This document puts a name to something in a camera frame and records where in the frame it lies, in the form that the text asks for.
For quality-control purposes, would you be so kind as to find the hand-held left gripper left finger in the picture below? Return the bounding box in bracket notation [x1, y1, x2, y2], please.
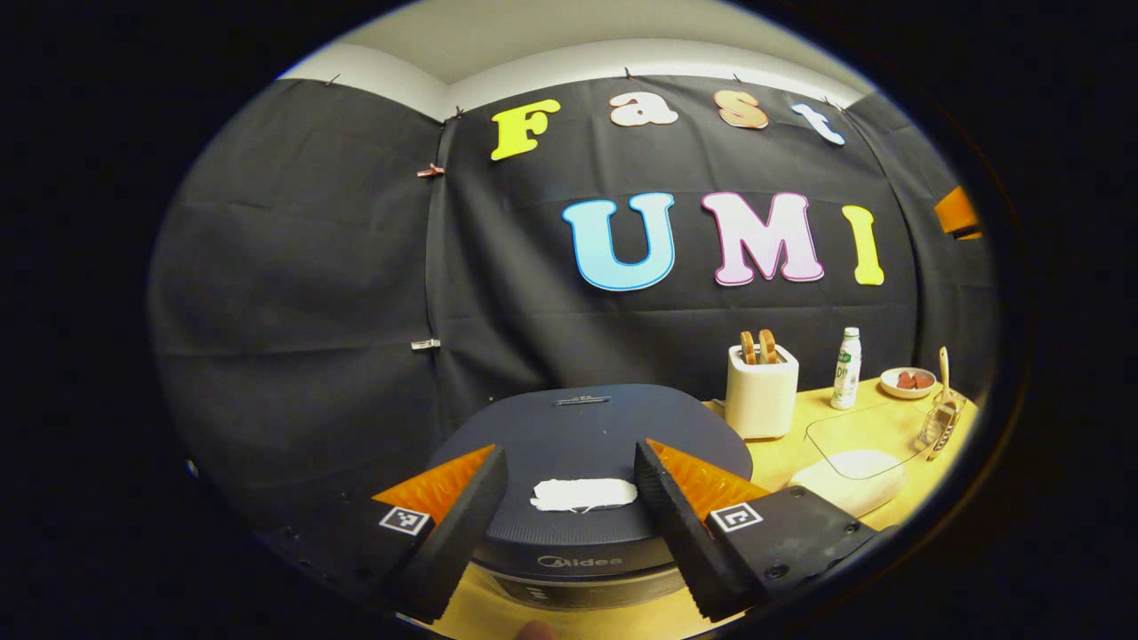
[267, 444, 509, 623]

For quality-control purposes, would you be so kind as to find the dark grey rice cooker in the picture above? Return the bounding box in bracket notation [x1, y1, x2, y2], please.
[427, 384, 755, 612]

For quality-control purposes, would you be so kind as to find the metal wire chopstick holder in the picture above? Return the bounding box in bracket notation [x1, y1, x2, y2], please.
[916, 397, 966, 460]

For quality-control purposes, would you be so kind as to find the clear box of rice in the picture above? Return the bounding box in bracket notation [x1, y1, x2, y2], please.
[789, 400, 934, 518]

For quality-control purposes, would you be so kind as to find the wooden spoon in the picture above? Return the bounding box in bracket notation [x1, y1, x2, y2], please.
[926, 347, 958, 459]

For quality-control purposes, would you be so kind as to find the white milk bottle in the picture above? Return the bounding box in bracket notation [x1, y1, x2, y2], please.
[831, 326, 862, 410]

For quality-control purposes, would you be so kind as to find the white toaster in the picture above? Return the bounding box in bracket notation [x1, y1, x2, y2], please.
[725, 342, 799, 440]

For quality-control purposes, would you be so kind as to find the white round plate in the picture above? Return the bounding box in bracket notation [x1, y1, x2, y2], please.
[880, 367, 939, 399]

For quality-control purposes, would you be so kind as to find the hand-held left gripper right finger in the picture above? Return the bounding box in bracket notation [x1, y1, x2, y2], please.
[634, 438, 877, 621]

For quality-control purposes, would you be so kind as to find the black backdrop cloth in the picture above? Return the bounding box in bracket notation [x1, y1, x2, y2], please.
[147, 76, 997, 534]

